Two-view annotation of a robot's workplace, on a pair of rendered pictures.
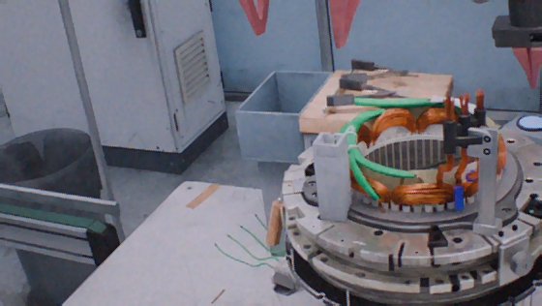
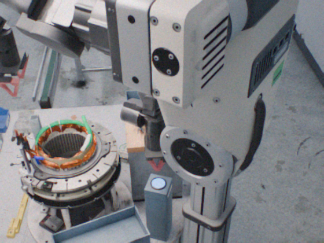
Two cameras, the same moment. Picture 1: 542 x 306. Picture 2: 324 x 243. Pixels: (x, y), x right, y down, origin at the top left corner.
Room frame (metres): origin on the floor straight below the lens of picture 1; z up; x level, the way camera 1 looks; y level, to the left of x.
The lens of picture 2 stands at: (0.50, -1.13, 2.04)
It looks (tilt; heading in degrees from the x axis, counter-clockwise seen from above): 42 degrees down; 65
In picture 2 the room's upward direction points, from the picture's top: 5 degrees counter-clockwise
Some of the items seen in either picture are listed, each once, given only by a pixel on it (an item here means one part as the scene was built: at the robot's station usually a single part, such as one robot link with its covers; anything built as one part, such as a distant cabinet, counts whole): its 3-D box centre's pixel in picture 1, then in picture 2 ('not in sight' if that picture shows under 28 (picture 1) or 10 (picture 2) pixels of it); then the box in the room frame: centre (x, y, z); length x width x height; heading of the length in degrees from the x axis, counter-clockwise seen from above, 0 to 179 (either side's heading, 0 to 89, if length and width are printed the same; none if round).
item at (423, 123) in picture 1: (440, 123); not in sight; (0.78, -0.20, 1.12); 0.06 x 0.02 x 0.04; 63
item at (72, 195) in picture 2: not in sight; (75, 193); (0.68, -0.30, 1.05); 0.09 x 0.04 x 0.01; 153
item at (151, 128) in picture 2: not in sight; (153, 121); (0.92, -0.36, 1.27); 0.07 x 0.06 x 0.07; 117
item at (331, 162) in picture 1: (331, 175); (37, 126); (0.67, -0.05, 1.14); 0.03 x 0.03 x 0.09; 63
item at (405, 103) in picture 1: (414, 104); (86, 131); (0.79, -0.17, 1.15); 0.15 x 0.04 x 0.02; 63
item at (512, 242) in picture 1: (508, 255); (30, 185); (0.57, -0.22, 1.07); 0.04 x 0.02 x 0.05; 111
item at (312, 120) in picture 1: (380, 102); (153, 128); (1.03, -0.17, 1.05); 0.20 x 0.19 x 0.02; 65
